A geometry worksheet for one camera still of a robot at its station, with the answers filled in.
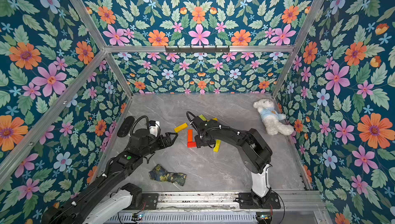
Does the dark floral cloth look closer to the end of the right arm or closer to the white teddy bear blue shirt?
the end of the right arm

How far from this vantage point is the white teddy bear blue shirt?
93 centimetres

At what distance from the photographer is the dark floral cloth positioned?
2.62ft

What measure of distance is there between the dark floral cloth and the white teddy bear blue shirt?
0.58 m

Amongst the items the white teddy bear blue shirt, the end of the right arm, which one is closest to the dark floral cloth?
the end of the right arm
